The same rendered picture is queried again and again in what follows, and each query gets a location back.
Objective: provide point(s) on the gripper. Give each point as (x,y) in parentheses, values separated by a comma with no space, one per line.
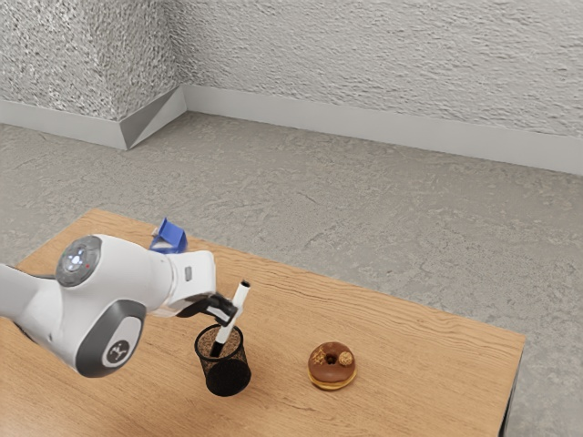
(197,305)

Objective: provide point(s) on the white marker pen black cap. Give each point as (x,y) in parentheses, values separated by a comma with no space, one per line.
(231,314)

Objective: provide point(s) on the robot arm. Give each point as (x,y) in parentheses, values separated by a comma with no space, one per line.
(105,291)

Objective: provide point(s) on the black mesh pen holder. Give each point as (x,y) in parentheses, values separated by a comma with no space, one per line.
(223,364)

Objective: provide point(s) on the chocolate glazed donut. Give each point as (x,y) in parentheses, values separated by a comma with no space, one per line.
(332,365)

